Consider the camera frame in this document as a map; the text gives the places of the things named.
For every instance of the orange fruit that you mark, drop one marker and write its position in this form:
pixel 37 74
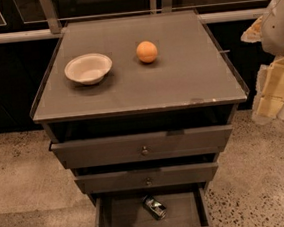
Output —
pixel 146 52

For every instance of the metal window railing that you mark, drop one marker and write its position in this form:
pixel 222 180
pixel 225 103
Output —
pixel 39 19

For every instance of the open bottom drawer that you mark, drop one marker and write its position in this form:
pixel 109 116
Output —
pixel 184 207

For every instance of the green soda can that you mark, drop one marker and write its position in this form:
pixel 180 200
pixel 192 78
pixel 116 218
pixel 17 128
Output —
pixel 153 206

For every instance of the middle drawer with knob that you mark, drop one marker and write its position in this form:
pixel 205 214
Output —
pixel 141 179

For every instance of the top drawer with knob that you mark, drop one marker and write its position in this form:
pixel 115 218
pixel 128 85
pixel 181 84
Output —
pixel 140 147

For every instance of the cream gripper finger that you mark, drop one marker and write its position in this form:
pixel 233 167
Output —
pixel 253 33
pixel 270 92

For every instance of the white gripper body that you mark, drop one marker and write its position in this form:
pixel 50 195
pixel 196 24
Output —
pixel 280 32

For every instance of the drawer with knob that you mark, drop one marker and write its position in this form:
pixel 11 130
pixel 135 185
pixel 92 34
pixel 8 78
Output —
pixel 140 147
pixel 141 179

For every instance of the dark grey drawer cabinet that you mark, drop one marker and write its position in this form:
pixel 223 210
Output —
pixel 190 85

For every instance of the white paper bowl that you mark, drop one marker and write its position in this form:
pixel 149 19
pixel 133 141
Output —
pixel 88 69

